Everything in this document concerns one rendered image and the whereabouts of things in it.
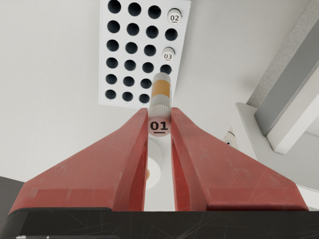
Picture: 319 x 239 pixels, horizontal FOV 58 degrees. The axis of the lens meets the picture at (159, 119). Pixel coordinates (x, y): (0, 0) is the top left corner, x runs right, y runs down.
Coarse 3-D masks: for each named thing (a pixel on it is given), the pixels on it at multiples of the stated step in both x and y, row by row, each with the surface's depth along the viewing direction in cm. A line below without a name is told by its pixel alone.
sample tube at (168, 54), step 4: (164, 48) 29; (168, 48) 29; (172, 48) 30; (164, 52) 28; (168, 52) 28; (172, 52) 28; (164, 56) 28; (168, 56) 28; (172, 56) 28; (164, 60) 29; (168, 60) 29; (172, 60) 29
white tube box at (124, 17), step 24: (120, 0) 27; (144, 0) 27; (168, 0) 27; (120, 24) 28; (144, 24) 28; (168, 24) 28; (120, 48) 29; (144, 48) 30; (120, 72) 31; (144, 72) 31; (168, 72) 31; (120, 96) 32; (144, 96) 34
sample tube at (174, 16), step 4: (176, 8) 28; (172, 12) 26; (176, 12) 26; (168, 16) 27; (172, 16) 26; (176, 16) 26; (180, 16) 26; (168, 20) 27; (172, 20) 26; (176, 20) 26; (180, 20) 27; (172, 24) 27; (176, 24) 27
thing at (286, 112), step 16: (304, 48) 24; (288, 64) 25; (304, 64) 23; (288, 80) 25; (304, 80) 23; (272, 96) 26; (288, 96) 24; (304, 96) 22; (256, 112) 28; (272, 112) 25; (288, 112) 24; (304, 112) 22; (272, 128) 25; (288, 128) 23; (304, 128) 23; (272, 144) 24; (288, 144) 24
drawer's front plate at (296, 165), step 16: (240, 112) 28; (240, 128) 27; (256, 128) 27; (240, 144) 26; (256, 144) 24; (304, 144) 28; (272, 160) 23; (288, 160) 24; (304, 160) 25; (288, 176) 22; (304, 176) 23; (304, 192) 22
